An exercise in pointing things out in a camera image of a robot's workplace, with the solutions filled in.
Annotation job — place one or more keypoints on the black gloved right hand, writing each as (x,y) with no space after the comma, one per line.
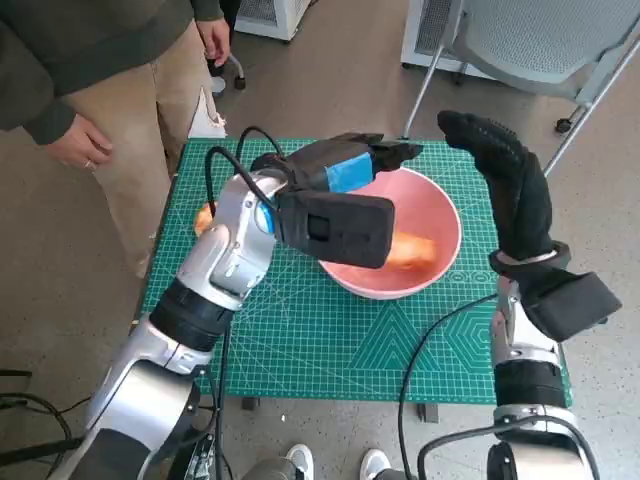
(520,200)

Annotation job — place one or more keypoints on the black left hand blue tape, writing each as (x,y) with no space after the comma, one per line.
(320,160)

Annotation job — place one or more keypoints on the pink bowl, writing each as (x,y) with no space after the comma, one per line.
(425,210)

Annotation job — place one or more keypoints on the rectangular striped toy bread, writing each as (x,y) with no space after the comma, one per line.
(415,250)

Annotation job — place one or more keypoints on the round toy bread bun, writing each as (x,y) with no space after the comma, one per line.
(204,220)

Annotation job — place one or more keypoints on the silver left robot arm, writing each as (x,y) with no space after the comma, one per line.
(225,250)

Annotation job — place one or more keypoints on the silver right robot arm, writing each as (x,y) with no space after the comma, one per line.
(525,370)

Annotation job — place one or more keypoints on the person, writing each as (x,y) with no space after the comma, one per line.
(216,67)
(100,50)

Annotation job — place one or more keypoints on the small white mesh cabinet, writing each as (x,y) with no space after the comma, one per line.
(280,20)

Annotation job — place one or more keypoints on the large white mesh cabinet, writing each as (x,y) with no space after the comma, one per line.
(417,45)

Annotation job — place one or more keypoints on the grey mesh office chair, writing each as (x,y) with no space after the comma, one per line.
(540,40)

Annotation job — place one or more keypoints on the green cutting mat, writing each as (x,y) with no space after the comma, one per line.
(310,350)

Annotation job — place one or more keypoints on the black robot waist part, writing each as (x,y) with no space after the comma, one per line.
(197,460)

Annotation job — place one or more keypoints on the black stand leg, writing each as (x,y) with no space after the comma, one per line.
(40,450)

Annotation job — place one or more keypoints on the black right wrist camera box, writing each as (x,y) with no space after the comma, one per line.
(575,305)

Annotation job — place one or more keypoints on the black table bracket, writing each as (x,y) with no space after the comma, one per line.
(248,404)
(427,412)

